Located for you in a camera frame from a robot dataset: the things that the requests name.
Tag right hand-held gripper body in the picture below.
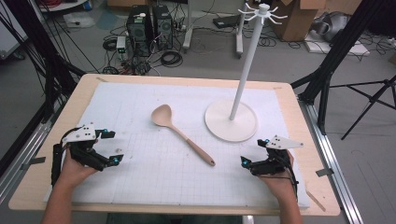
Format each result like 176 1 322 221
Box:
248 134 304 177

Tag grey bag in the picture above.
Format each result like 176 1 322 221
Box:
311 11 350 43

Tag black tripod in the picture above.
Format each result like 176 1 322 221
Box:
329 74 396 141

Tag small white green device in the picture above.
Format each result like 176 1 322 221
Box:
115 35 128 61

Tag coiled black cable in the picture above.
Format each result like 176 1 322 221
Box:
160 49 184 68
102 36 119 52

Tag white hook rack stand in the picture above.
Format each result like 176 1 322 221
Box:
204 3 289 143

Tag person's left hand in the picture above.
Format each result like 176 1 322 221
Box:
56 151 98 191

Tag black computer tower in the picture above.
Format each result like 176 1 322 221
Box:
126 5 154 58
151 4 174 51

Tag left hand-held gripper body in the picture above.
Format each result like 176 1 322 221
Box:
61 122 109 173

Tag white metal stand leg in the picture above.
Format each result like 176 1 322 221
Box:
182 0 194 52
234 8 248 59

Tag beige wooden spoon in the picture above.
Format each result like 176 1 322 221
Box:
150 104 217 167

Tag large cardboard box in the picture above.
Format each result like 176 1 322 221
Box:
270 0 329 43

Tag black frame post with cables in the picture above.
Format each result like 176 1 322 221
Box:
0 0 87 175

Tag aluminium rail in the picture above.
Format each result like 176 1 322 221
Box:
298 98 364 224
0 118 54 204

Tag round white table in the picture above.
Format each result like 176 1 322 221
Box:
38 0 91 13

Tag person's right hand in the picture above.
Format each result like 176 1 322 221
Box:
259 150 297 201

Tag grey metal bracket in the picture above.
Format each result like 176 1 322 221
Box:
21 156 47 171
315 167 335 178

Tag white flat board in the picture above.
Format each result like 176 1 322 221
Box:
304 30 372 57

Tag person's dark trousers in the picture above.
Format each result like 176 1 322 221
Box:
106 213 244 224

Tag black flat box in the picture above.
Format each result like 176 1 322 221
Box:
212 14 243 29

